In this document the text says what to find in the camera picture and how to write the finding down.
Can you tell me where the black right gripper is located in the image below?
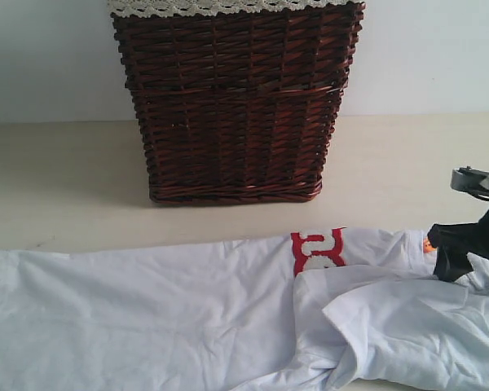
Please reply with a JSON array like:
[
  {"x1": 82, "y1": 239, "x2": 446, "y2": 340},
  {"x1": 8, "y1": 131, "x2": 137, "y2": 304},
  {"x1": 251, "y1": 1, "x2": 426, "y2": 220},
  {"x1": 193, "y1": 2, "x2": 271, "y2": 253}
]
[{"x1": 427, "y1": 209, "x2": 489, "y2": 283}]

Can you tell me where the white t-shirt with red lettering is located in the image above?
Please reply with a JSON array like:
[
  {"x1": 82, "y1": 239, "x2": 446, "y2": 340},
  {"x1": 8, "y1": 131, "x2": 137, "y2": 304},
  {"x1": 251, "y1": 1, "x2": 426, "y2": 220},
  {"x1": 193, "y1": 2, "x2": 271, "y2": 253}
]
[{"x1": 0, "y1": 228, "x2": 489, "y2": 390}]

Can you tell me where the brown wicker basket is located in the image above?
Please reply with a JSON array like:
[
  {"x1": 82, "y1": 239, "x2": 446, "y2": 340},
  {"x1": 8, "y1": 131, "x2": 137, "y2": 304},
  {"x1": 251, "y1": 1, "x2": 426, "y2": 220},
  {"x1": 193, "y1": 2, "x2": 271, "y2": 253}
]
[{"x1": 111, "y1": 1, "x2": 365, "y2": 204}]

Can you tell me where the orange garment tag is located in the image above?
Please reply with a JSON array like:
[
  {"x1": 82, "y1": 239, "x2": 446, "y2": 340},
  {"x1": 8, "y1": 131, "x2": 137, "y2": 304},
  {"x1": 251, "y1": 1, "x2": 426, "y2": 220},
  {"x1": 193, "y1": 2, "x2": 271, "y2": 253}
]
[{"x1": 422, "y1": 238, "x2": 435, "y2": 253}]

